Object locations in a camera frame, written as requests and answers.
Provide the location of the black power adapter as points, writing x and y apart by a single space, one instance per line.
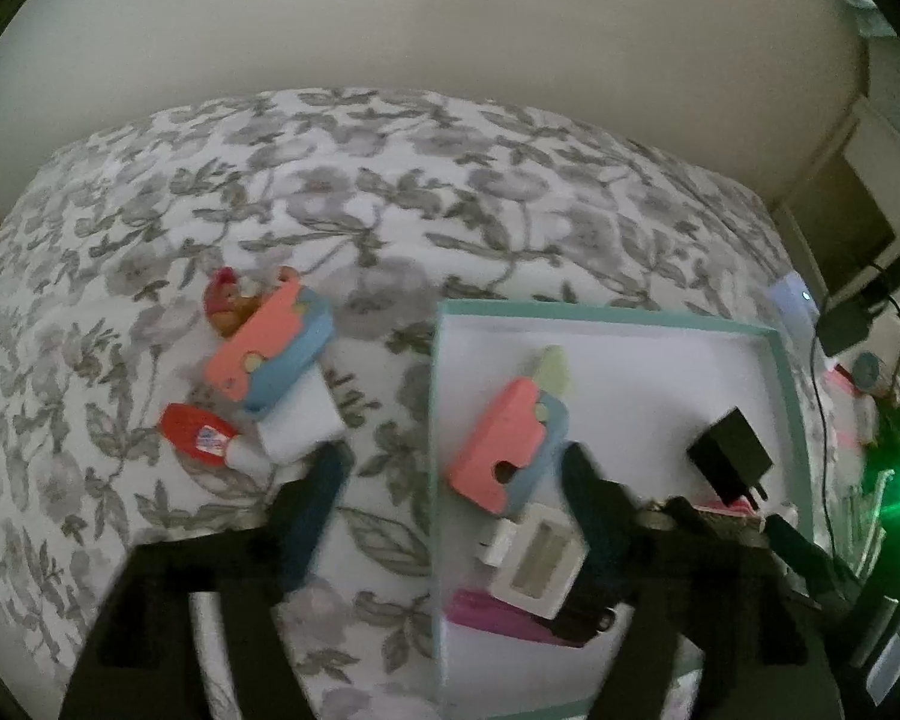
844 326

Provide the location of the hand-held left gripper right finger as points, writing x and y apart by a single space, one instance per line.
592 510

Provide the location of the small white device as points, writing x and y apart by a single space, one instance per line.
791 304

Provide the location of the white and gold rectangular case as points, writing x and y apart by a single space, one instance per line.
540 562

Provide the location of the red tube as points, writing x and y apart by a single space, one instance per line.
191 427

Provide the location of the pink hat figurine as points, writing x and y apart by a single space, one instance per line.
225 300

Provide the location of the white block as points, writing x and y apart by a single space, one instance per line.
300 420

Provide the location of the white charger plug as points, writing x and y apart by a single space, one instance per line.
499 544

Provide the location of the pink tube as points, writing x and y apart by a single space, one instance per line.
495 611

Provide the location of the white cabinet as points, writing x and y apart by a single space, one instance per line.
870 165

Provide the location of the small pink and blue toy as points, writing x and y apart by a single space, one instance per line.
262 345

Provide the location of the round teal object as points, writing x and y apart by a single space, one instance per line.
866 369

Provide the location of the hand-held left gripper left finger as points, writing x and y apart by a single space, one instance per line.
315 510

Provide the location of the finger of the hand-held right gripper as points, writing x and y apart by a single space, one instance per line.
802 547

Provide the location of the black charger cube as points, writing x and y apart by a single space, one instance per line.
724 454

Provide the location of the large pink and blue toy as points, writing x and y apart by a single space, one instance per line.
499 442

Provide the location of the teal and white box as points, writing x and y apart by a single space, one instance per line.
645 360

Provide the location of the grey floral blanket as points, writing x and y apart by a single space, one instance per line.
195 202

